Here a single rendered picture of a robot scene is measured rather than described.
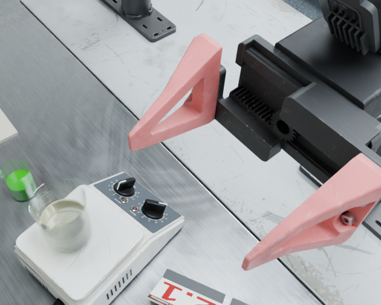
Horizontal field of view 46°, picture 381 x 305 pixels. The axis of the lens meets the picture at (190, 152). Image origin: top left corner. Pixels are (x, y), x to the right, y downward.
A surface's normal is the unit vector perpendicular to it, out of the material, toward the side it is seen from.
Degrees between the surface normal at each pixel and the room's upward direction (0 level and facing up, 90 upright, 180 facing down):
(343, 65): 1
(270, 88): 91
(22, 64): 0
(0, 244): 0
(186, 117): 21
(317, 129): 91
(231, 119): 91
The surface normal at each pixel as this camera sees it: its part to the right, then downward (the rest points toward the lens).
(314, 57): 0.04, -0.59
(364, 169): -0.24, -0.37
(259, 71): -0.76, 0.51
